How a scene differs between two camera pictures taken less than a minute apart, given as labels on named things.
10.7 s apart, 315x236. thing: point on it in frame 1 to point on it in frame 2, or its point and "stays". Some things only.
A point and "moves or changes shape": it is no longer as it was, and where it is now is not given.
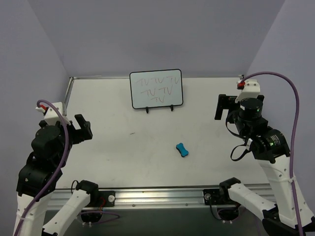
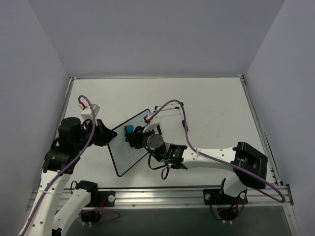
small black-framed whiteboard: (154, 88) to (123, 155)
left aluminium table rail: (67, 96) stays
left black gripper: (80, 131) to (100, 134)
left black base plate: (106, 198) stays
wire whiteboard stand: (147, 108) to (176, 107)
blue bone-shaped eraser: (180, 147) moves or changes shape
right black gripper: (227, 103) to (134, 139)
